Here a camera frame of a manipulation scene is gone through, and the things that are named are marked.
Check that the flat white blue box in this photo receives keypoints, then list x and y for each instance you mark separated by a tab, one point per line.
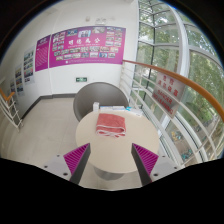
119	108
106	108
134	111

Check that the large magenta photo poster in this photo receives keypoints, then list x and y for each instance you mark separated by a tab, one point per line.
86	46

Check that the red-lettered warning sign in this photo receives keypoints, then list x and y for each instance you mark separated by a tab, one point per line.
168	95

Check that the green exit sign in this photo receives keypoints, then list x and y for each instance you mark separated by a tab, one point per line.
81	79

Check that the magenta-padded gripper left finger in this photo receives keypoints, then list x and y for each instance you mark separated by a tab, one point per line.
55	165

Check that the grey round armchair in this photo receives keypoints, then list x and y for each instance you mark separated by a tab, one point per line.
100	93

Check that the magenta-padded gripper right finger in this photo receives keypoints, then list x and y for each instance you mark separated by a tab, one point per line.
165	165

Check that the white railing with orange handrail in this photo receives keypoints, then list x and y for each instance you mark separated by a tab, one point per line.
186	81

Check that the photo display board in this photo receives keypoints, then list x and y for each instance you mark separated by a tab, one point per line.
12	86
19	80
29	65

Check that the pink towel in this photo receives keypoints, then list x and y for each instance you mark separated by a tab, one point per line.
111	124

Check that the small magenta text poster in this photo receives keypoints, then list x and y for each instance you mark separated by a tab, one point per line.
42	53

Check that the short white railing orange handrail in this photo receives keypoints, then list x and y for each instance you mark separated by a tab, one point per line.
10	110

